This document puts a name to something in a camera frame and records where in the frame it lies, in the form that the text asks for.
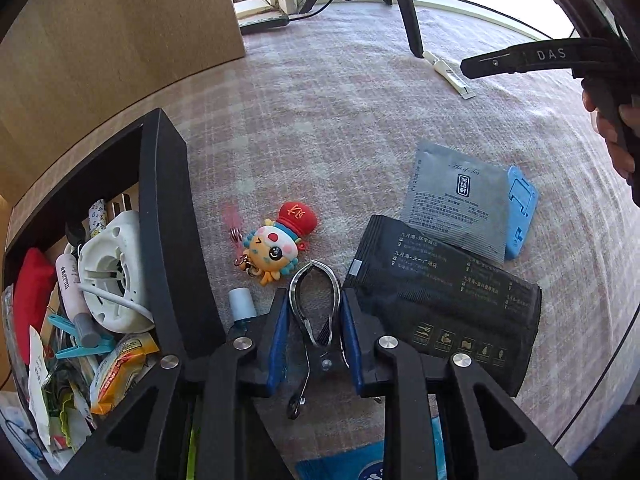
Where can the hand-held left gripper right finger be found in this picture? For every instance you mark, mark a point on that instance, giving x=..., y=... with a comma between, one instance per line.
x=352, y=345

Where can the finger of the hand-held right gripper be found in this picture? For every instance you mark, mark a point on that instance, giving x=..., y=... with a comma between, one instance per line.
x=540, y=55

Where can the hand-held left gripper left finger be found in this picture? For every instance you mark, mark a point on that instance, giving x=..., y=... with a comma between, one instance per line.
x=277, y=345

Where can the metal nail clipper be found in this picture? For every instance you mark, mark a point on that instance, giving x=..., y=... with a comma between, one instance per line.
x=320, y=332

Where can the black storage tray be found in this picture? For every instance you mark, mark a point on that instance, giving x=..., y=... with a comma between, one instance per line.
x=170, y=240

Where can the person's right hand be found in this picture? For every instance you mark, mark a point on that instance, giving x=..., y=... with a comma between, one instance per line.
x=625, y=160

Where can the small blue bottle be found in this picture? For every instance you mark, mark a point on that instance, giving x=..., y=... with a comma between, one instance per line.
x=242, y=302

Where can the white ointment tube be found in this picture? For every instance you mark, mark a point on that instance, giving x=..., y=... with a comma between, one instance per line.
x=445, y=72

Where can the black wet wipes pack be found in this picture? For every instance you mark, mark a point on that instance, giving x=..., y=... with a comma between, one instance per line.
x=450, y=300

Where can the blue wet wipe packet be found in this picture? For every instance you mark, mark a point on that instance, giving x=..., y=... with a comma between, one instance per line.
x=340, y=465

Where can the black tripod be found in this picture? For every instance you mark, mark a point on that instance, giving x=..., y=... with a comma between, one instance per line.
x=405, y=10

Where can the blue plastic stand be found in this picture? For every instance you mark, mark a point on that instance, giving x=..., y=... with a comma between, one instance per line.
x=522, y=200

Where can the orange snack packet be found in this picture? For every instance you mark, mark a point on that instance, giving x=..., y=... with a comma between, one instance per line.
x=125, y=365

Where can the grey foil sachet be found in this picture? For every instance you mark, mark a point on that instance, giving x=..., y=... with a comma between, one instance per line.
x=450, y=195

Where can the white round plug adapter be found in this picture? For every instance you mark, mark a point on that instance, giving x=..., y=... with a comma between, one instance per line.
x=115, y=270

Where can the teal clothespin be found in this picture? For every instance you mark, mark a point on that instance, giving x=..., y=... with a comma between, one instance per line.
x=95, y=347

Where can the pale pink tube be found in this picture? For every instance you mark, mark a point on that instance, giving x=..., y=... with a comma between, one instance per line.
x=67, y=285

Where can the patterned small tube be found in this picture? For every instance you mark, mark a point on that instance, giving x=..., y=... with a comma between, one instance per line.
x=96, y=220

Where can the white paper sachet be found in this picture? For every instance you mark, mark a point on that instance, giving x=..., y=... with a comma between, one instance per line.
x=39, y=385

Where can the red fabric pouch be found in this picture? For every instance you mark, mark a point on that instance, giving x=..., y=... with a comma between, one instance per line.
x=32, y=300

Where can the black power brick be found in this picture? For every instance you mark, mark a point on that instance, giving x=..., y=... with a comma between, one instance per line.
x=265, y=24

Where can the light wooden board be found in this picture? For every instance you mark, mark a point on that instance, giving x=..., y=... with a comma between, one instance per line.
x=125, y=35

